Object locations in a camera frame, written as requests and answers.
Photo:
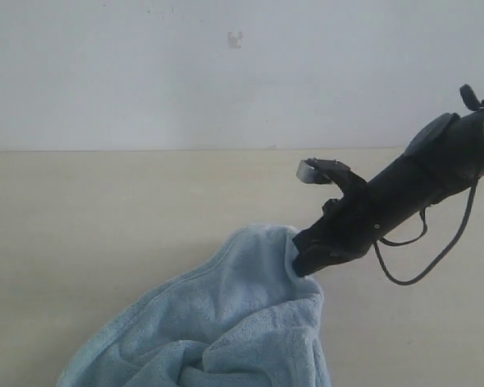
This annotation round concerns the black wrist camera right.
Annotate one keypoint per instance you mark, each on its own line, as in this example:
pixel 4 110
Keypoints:
pixel 314 171

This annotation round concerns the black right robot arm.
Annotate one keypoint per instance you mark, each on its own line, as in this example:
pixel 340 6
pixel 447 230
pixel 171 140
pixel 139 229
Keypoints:
pixel 445 158

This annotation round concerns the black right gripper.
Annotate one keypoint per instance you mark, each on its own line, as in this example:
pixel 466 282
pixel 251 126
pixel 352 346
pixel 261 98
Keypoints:
pixel 345 232

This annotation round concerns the light blue fluffy towel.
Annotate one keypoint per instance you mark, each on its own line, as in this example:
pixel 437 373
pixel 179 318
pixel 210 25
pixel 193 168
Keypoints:
pixel 243 318

